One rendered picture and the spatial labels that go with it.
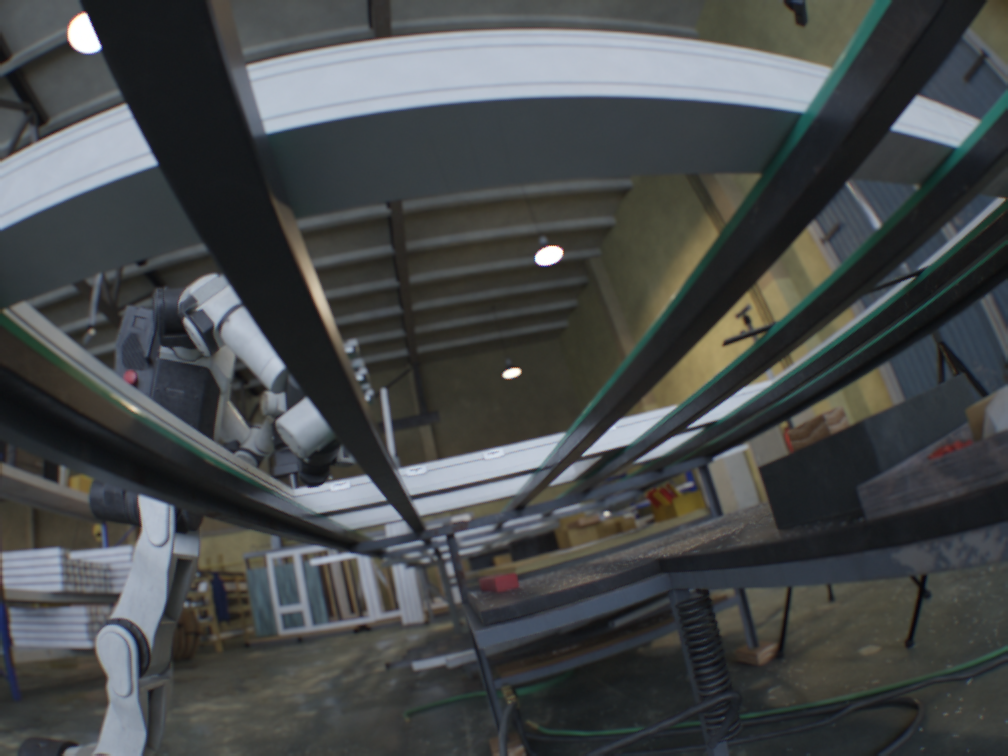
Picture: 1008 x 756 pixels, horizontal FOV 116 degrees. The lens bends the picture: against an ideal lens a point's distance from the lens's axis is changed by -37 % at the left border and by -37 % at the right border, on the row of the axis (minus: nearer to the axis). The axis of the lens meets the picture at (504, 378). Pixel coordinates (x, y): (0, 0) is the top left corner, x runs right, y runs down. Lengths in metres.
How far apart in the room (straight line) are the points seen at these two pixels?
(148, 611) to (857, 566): 1.22
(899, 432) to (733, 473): 9.66
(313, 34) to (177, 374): 7.78
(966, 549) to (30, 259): 0.68
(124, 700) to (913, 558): 1.30
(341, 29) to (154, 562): 8.15
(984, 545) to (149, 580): 1.29
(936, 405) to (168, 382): 1.37
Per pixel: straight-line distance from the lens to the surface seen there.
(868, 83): 0.32
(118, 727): 1.30
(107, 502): 1.26
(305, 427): 0.67
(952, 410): 0.78
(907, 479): 0.50
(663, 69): 0.31
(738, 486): 10.29
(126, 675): 1.19
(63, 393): 0.42
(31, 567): 5.36
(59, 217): 0.30
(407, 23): 8.59
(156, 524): 1.14
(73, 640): 5.24
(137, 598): 1.21
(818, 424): 0.72
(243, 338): 0.76
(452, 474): 1.19
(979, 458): 0.45
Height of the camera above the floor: 0.67
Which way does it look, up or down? 20 degrees up
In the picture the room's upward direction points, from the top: 15 degrees counter-clockwise
